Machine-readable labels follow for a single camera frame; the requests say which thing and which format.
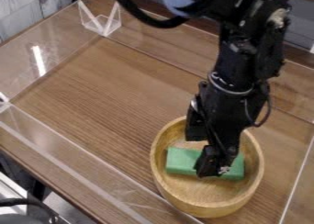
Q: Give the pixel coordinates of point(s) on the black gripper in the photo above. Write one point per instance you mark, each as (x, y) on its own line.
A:
(229, 108)

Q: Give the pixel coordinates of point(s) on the green rectangular block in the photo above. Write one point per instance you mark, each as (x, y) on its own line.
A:
(181, 160)

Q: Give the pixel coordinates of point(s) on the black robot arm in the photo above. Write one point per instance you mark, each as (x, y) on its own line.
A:
(253, 28)

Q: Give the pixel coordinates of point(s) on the brown wooden bowl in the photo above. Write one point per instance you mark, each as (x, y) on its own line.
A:
(210, 197)

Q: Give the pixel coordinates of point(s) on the clear acrylic tray wall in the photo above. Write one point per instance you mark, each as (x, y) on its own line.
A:
(106, 194)

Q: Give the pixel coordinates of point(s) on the clear acrylic corner bracket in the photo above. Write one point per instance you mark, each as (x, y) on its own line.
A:
(104, 25)

